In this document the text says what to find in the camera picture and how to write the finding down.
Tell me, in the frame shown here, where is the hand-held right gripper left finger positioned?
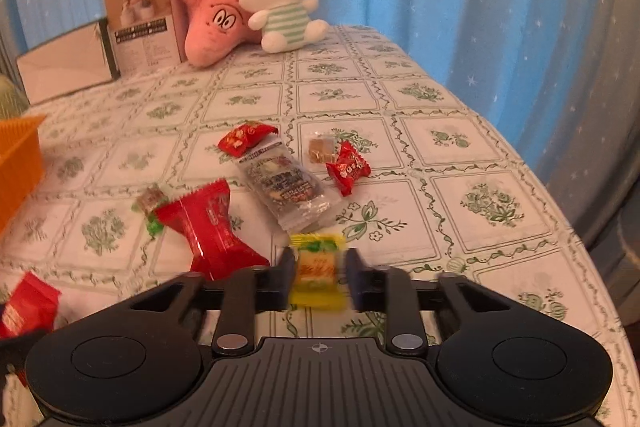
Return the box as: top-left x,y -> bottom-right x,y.
117,247 -> 297,358

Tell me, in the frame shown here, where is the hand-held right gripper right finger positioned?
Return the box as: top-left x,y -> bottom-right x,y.
344,247 -> 523,358

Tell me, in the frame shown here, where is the yellow snack packet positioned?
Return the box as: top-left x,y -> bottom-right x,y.
289,232 -> 348,310

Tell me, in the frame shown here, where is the clear printed snack packet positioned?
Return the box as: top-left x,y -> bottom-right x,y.
274,192 -> 341,234
236,134 -> 327,210

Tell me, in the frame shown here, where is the large red snack packet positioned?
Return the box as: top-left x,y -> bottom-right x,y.
154,178 -> 271,282
0,271 -> 62,340

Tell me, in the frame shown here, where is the small red candy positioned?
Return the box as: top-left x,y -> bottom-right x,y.
325,140 -> 373,198
218,121 -> 279,158

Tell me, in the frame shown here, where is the small green candy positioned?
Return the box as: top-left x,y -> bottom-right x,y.
132,184 -> 168,238

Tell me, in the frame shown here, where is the orange plastic tray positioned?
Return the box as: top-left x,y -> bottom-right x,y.
0,113 -> 48,235

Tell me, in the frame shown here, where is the green floral tablecloth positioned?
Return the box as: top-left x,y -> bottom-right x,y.
0,24 -> 636,427

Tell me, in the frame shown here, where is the clear wrapped brown candy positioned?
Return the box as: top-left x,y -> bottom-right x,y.
307,137 -> 337,164

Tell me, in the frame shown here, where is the pink star plush toy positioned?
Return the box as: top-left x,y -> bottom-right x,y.
172,0 -> 263,68

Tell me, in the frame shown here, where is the photo printed cardboard box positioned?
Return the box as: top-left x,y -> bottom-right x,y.
103,0 -> 188,78

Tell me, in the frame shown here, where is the long white cardboard box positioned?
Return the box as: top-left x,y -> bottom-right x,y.
16,18 -> 121,106

